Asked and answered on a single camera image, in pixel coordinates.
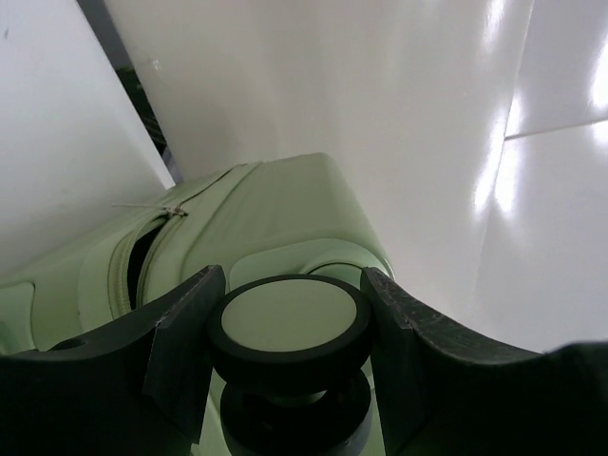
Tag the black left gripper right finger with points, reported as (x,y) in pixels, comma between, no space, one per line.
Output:
(444,389)

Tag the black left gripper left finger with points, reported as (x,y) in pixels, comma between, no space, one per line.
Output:
(135,386)

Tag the green hard-shell suitcase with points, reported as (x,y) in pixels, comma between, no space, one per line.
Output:
(290,339)

